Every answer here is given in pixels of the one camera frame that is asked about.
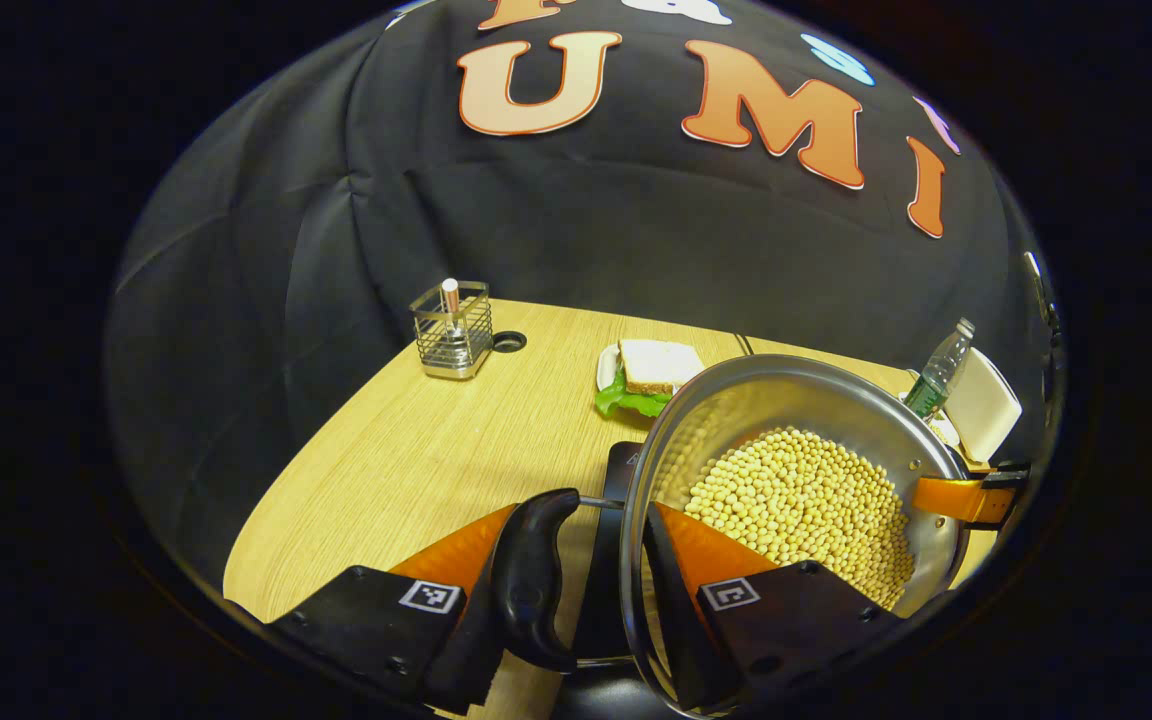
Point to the sandwich with lettuce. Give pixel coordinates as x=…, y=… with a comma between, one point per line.
x=658, y=368

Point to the white sandwich plate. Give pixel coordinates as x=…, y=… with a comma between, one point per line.
x=604, y=368

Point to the black desk grommet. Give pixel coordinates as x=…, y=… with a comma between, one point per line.
x=510, y=341

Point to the white toaster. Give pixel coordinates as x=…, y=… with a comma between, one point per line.
x=984, y=405

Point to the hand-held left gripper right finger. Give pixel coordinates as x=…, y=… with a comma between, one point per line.
x=671, y=610

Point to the pile of yellow soybeans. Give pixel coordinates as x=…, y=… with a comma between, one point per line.
x=806, y=500

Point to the black induction cooktop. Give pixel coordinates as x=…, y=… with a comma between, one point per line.
x=601, y=590

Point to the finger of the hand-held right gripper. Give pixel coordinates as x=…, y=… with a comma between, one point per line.
x=956, y=498

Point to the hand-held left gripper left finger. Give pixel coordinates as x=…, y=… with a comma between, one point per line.
x=466, y=640

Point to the clear plastic water bottle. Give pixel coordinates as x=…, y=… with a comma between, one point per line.
x=936, y=375

